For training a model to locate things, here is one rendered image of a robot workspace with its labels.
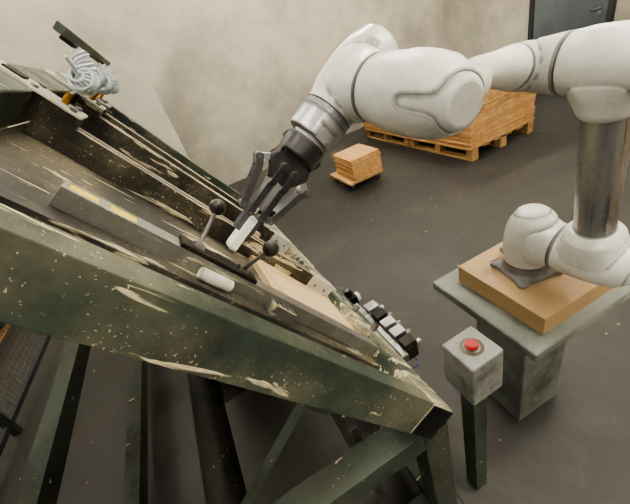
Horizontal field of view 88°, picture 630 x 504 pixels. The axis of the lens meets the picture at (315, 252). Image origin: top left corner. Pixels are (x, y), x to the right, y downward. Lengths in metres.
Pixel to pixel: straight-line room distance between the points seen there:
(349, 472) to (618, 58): 1.14
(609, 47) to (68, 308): 1.02
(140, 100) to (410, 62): 4.35
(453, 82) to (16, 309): 0.57
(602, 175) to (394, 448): 0.90
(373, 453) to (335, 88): 0.95
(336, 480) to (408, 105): 0.97
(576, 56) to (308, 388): 0.87
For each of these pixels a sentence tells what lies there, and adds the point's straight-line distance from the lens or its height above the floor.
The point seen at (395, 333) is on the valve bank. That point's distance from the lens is 1.38.
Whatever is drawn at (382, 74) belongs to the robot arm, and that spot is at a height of 1.73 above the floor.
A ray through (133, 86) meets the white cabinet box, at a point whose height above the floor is 1.89.
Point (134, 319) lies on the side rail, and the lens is 0.51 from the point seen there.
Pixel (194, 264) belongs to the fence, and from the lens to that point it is 0.76.
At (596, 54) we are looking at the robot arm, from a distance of 0.94.
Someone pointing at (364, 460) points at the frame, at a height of 0.79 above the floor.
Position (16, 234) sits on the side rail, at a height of 1.72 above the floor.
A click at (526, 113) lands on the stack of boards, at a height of 0.28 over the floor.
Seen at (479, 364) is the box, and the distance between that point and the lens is 1.08.
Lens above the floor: 1.81
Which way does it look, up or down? 32 degrees down
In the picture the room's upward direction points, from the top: 19 degrees counter-clockwise
